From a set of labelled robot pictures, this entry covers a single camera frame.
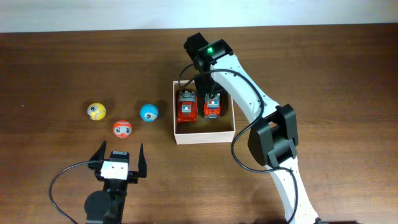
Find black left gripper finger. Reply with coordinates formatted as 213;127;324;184
136;144;147;178
88;140;107;170

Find red toy truck yellow ladder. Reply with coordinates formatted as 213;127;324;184
204;93;221;119

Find red toy truck blue tracks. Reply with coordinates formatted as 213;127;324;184
177;90;198;123

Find white cardboard box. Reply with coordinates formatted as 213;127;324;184
172;81;236;144

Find red face ball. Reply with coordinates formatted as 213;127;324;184
113;119;132;138

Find yellow face ball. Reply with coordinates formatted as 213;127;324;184
87;103;106;121

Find blue face ball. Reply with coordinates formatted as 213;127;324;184
140;104;159;122

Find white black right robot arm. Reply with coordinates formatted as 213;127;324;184
183;33;322;223

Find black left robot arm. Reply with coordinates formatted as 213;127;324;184
84;141;147;223

